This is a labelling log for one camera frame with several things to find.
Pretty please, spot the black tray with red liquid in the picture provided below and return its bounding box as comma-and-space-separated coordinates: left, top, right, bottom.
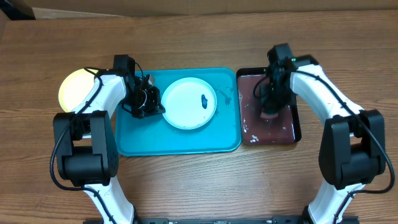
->
236, 67, 302, 146

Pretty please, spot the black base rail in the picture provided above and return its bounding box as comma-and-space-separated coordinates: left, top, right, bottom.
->
83, 215, 360, 224

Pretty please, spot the cardboard sheet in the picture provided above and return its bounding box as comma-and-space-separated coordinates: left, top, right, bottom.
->
25, 0, 397, 16

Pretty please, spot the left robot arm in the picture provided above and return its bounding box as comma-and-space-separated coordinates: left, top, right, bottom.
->
50, 55, 165, 223

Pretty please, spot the yellow plate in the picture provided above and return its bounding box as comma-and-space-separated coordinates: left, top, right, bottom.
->
58, 68, 97, 113

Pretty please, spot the light blue plate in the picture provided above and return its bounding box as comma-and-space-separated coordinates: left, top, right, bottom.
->
161, 77, 218, 130

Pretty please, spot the green sponge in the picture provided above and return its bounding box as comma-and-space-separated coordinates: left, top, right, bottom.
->
260, 111, 279, 119

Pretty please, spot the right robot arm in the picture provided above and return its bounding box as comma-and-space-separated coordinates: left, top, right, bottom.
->
252, 44, 396, 223

